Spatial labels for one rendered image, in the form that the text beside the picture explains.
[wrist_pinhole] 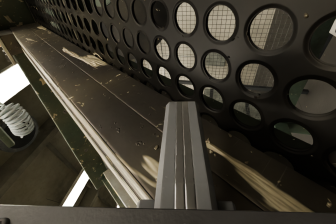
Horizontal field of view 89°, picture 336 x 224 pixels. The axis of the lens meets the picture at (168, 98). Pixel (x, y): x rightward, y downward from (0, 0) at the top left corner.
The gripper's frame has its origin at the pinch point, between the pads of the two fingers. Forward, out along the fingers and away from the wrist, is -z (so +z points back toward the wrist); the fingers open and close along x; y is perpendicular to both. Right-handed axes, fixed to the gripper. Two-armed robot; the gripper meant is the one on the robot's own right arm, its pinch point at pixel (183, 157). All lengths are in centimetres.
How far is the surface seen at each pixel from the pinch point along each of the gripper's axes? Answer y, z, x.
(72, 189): 332, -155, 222
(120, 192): 66, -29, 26
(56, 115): 37, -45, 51
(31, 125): 32, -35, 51
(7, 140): 38, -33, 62
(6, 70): 78, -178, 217
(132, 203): 66, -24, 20
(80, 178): 331, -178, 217
